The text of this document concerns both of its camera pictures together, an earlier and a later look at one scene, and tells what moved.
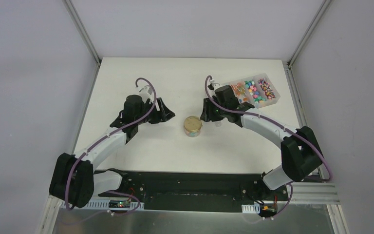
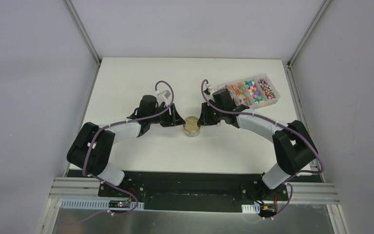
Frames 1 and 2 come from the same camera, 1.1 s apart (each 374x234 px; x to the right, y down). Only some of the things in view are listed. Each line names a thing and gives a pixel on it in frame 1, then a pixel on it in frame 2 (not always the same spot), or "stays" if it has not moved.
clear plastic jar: x=192 y=134 stays
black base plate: x=196 y=191 stays
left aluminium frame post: x=83 y=30 stays
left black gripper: x=156 y=109 → x=170 y=116
